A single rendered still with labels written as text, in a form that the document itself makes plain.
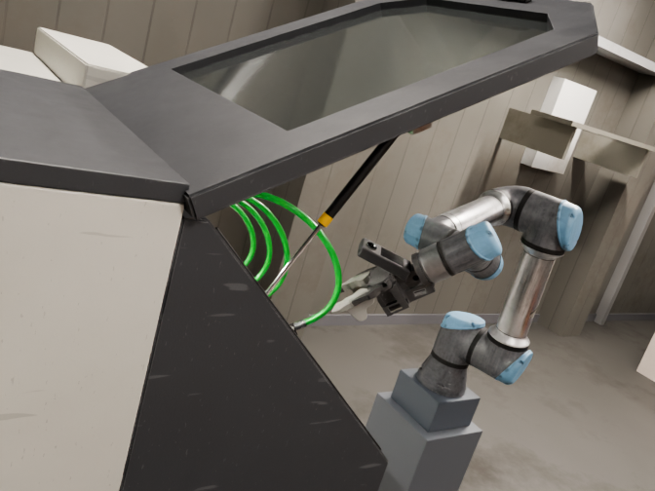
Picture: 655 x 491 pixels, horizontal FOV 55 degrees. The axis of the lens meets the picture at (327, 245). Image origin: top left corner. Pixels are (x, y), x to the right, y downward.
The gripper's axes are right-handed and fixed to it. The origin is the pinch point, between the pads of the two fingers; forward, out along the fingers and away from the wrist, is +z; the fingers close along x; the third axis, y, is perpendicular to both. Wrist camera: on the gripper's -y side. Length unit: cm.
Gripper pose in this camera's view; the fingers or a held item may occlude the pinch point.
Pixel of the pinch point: (336, 297)
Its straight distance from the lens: 134.3
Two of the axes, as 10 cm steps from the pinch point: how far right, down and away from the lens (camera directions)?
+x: 1.2, -4.7, 8.8
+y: 5.2, 7.8, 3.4
